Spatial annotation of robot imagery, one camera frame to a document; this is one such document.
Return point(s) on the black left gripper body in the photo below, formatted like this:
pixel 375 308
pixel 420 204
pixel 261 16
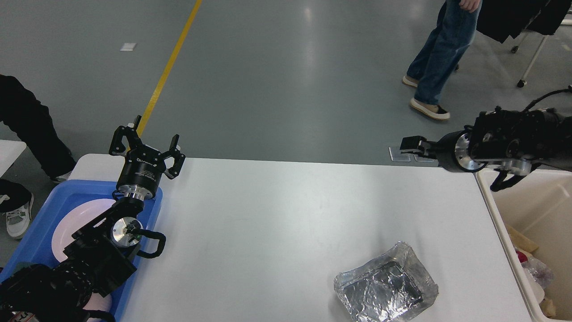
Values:
pixel 141 174

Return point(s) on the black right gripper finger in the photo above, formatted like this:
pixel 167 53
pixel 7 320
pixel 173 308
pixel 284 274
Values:
pixel 418 146

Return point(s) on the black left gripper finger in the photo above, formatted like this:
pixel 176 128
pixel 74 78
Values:
pixel 172 153
pixel 127 143

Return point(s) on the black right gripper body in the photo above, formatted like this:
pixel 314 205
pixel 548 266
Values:
pixel 453 155

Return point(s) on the pink plate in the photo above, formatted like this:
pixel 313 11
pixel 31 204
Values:
pixel 74 220

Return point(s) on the brown paper bag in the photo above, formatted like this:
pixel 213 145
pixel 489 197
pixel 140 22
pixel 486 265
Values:
pixel 547 306

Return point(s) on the crushed red soda can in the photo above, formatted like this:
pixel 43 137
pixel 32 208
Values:
pixel 521 256

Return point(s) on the pink mug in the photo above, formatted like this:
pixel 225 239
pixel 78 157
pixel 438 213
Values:
pixel 97 302

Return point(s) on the aluminium foil tray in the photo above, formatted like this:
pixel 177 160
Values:
pixel 393 287

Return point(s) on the clear plastic wrap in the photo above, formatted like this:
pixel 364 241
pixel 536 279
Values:
pixel 540 271

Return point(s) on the white paper cup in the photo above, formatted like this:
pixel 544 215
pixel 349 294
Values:
pixel 538 291

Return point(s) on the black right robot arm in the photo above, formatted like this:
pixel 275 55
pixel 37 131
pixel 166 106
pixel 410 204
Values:
pixel 512 143

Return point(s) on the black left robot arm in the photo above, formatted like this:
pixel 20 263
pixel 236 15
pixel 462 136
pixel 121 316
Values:
pixel 100 257

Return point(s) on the right clear floor plate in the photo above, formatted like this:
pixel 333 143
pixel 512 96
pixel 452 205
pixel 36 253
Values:
pixel 423 159

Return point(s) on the clear floor plate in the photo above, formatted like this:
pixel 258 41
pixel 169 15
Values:
pixel 423 159
pixel 396 155

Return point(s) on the left clear floor plate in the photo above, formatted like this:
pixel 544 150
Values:
pixel 396 155

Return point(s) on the person in blue jeans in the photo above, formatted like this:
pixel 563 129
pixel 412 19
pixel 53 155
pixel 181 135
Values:
pixel 445 46

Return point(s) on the beige plastic bin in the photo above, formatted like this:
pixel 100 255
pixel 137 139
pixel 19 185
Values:
pixel 539 207

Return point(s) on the white side table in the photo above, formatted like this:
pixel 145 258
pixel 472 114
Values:
pixel 10 150

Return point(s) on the blue plastic tray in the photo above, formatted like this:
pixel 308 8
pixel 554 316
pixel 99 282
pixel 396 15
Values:
pixel 35 247

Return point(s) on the rack with black clothes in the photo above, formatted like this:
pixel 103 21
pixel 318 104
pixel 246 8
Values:
pixel 501 19

